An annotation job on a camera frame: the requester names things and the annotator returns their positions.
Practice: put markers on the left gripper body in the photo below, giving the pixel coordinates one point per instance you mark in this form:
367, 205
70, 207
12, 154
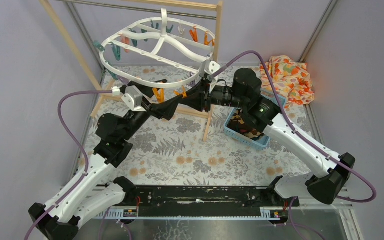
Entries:
148, 108

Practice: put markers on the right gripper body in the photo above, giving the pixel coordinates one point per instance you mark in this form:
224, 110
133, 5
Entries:
217, 95

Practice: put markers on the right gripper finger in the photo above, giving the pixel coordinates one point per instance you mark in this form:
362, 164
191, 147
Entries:
195, 101
199, 88

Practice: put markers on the white round clip hanger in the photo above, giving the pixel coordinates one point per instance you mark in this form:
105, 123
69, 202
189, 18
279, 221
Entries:
148, 36

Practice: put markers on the light blue plastic basket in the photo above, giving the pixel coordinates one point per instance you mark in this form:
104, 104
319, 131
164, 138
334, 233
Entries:
257, 142

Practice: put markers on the wooden drying rack frame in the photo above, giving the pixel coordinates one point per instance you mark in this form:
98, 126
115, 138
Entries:
96, 24

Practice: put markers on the brown yellow argyle sock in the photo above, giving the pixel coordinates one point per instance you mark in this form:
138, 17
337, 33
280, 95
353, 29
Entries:
237, 124

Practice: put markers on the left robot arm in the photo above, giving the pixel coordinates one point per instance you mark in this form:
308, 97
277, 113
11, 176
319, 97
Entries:
61, 217

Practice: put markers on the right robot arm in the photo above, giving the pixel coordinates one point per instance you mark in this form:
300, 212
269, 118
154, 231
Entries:
329, 170

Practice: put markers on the floral patterned table mat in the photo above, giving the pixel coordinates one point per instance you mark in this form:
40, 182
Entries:
189, 150

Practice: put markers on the floral orange cloth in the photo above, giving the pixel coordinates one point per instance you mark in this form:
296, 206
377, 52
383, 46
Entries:
291, 80

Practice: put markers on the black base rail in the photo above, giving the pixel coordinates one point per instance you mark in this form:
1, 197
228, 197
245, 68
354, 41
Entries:
226, 202

